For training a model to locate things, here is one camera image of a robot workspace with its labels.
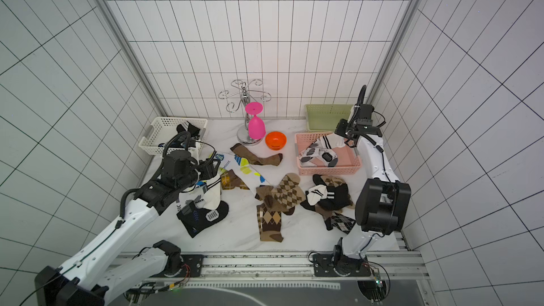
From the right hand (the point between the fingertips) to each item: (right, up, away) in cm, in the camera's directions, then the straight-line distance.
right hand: (345, 124), depth 89 cm
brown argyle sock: (-30, -32, -4) cm, 44 cm away
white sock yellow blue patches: (-42, -24, +6) cm, 49 cm away
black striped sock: (-74, -3, +21) cm, 76 cm away
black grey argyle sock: (-4, -39, -7) cm, 40 cm away
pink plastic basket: (+6, -18, +12) cm, 22 cm away
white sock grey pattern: (-5, -15, +8) cm, 18 cm away
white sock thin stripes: (-57, -31, -1) cm, 65 cm away
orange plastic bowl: (-30, -8, +17) cm, 35 cm away
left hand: (-54, -17, -11) cm, 58 cm away
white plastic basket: (-92, -3, +23) cm, 95 cm away
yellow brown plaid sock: (-51, -25, +3) cm, 56 cm away
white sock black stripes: (-4, -8, +8) cm, 12 cm away
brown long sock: (-32, -17, +11) cm, 38 cm away
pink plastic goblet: (-39, -2, +6) cm, 39 cm away
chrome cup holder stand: (-44, +15, 0) cm, 46 cm away
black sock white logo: (-61, -38, -8) cm, 72 cm away
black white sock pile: (-8, -30, -4) cm, 31 cm away
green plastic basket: (-2, +5, +28) cm, 29 cm away
